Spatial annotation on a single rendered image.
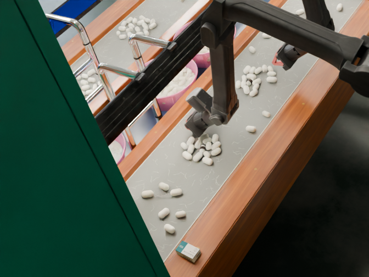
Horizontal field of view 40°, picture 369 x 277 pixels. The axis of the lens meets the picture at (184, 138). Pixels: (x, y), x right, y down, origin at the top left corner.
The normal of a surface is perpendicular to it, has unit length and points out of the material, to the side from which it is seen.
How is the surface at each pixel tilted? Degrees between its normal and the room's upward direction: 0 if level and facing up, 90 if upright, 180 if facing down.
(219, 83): 98
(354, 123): 0
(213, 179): 0
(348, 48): 19
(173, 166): 0
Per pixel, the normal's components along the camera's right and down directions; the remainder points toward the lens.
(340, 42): -0.04, -0.49
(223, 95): -0.51, 0.75
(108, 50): -0.22, -0.69
